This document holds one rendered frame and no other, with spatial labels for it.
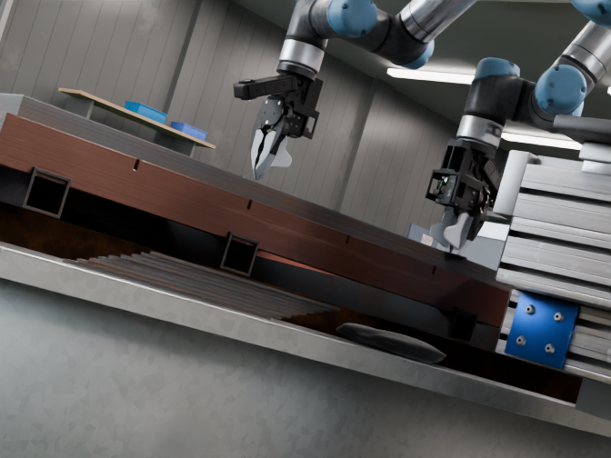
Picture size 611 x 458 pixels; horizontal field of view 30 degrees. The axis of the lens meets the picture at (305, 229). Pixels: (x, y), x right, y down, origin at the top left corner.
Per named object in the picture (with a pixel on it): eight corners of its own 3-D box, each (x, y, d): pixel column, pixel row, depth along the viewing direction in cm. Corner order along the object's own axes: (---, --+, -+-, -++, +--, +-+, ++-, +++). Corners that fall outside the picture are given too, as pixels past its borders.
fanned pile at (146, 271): (20, 246, 134) (30, 214, 134) (277, 319, 158) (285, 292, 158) (64, 262, 124) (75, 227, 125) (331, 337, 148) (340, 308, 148)
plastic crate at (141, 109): (149, 124, 1073) (153, 112, 1074) (165, 125, 1057) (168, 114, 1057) (121, 112, 1049) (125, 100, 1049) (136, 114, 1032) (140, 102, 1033)
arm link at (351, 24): (400, 7, 197) (365, 12, 207) (349, -17, 191) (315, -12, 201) (387, 51, 197) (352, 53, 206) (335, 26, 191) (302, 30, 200)
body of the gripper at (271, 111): (311, 143, 205) (330, 79, 206) (275, 128, 200) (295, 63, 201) (286, 141, 211) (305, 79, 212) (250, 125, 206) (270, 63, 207)
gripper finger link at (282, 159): (287, 189, 204) (302, 140, 204) (261, 179, 200) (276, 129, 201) (277, 187, 206) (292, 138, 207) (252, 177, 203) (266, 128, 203)
